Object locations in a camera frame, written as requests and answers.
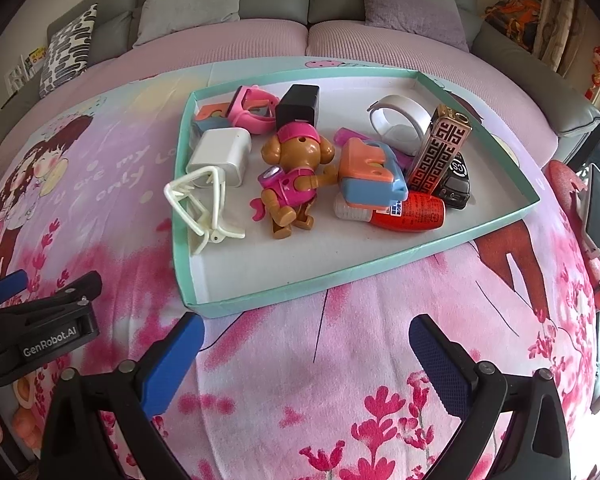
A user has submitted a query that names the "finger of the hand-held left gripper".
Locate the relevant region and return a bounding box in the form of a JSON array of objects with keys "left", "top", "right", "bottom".
[
  {"left": 0, "top": 269, "right": 29, "bottom": 307},
  {"left": 0, "top": 271, "right": 103, "bottom": 318}
]

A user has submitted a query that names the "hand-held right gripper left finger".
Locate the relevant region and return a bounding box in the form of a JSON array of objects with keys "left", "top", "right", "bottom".
[{"left": 37, "top": 312, "right": 206, "bottom": 480}]

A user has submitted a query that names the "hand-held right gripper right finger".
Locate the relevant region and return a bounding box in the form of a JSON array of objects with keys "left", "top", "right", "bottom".
[{"left": 409, "top": 314, "right": 571, "bottom": 480}]

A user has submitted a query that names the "teal-edged white tray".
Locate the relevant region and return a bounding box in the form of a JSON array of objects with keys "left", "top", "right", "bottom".
[{"left": 171, "top": 66, "right": 541, "bottom": 319}]

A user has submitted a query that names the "red glue bottle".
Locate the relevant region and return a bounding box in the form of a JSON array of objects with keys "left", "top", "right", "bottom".
[{"left": 334, "top": 191, "right": 447, "bottom": 233}]

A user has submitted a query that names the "white hair claw clip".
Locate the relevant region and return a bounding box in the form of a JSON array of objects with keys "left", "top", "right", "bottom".
[{"left": 163, "top": 165, "right": 247, "bottom": 257}]

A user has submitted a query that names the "black toy car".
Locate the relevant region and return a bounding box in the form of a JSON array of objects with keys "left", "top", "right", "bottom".
[{"left": 437, "top": 152, "right": 474, "bottom": 210}]

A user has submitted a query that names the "blue and orange plastic toy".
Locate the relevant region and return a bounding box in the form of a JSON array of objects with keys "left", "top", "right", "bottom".
[{"left": 339, "top": 139, "right": 410, "bottom": 207}]

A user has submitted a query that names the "white charger cube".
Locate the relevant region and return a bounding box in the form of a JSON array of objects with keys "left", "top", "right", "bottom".
[{"left": 186, "top": 128, "right": 253, "bottom": 188}]

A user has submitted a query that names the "gold patterned lighter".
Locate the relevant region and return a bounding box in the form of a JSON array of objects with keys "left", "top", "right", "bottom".
[{"left": 405, "top": 104, "right": 473, "bottom": 194}]

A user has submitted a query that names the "brown dog toy figure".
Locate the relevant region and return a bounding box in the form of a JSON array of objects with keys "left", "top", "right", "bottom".
[{"left": 250, "top": 122, "right": 339, "bottom": 241}]

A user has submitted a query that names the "orange utility knife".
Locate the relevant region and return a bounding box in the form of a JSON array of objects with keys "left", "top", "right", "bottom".
[{"left": 194, "top": 101, "right": 233, "bottom": 142}]

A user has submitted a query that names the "white smartwatch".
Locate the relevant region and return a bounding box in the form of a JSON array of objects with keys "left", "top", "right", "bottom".
[{"left": 368, "top": 94, "right": 429, "bottom": 153}]

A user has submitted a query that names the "magenta plastic lighter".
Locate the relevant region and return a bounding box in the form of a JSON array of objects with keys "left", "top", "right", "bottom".
[{"left": 335, "top": 127, "right": 416, "bottom": 173}]

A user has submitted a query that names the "pink kids watch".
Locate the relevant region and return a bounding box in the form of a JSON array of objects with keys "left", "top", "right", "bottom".
[{"left": 228, "top": 85, "right": 282, "bottom": 137}]

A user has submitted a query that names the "black charger plug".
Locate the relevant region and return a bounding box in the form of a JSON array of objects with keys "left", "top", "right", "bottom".
[{"left": 275, "top": 85, "right": 322, "bottom": 128}]

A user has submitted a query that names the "person's left hand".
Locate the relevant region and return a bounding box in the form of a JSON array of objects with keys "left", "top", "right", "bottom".
[{"left": 10, "top": 374, "right": 47, "bottom": 448}]

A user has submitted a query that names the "printed cartoon blanket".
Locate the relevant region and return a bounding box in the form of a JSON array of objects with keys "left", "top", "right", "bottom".
[{"left": 0, "top": 52, "right": 600, "bottom": 480}]

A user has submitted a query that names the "black white patterned pillow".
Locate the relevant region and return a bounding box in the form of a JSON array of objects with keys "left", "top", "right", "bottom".
[{"left": 39, "top": 4, "right": 98, "bottom": 99}]

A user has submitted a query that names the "pink sofa cover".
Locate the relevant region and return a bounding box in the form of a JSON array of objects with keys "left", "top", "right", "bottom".
[{"left": 0, "top": 17, "right": 561, "bottom": 171}]

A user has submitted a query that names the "orange bag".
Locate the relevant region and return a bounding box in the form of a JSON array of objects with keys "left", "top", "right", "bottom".
[{"left": 485, "top": 0, "right": 543, "bottom": 51}]

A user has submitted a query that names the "patterned beige curtain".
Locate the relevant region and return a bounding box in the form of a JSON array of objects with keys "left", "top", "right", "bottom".
[{"left": 500, "top": 0, "right": 588, "bottom": 76}]

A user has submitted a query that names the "purple grey pillow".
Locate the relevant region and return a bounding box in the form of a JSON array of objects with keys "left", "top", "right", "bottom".
[{"left": 354, "top": 0, "right": 471, "bottom": 53}]

